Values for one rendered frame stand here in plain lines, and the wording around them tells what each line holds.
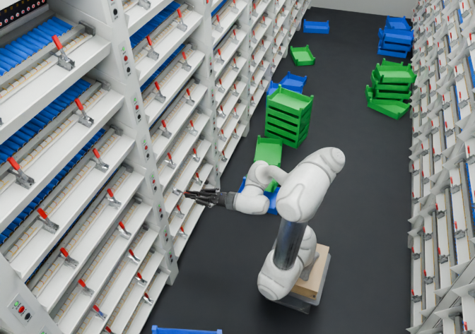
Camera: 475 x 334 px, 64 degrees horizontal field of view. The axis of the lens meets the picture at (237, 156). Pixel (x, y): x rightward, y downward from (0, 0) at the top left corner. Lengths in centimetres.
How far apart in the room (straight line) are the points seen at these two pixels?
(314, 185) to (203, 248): 130
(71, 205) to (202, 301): 119
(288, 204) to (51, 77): 79
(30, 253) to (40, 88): 46
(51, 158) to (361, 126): 272
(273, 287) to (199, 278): 70
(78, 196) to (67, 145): 20
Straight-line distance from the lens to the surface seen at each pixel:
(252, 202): 183
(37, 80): 112
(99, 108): 132
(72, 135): 123
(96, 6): 125
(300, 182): 129
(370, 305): 238
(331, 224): 262
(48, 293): 139
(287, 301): 225
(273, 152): 303
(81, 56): 120
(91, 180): 136
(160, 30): 168
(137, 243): 187
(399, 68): 382
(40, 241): 126
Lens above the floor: 205
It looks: 43 degrees down
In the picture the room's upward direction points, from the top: straight up
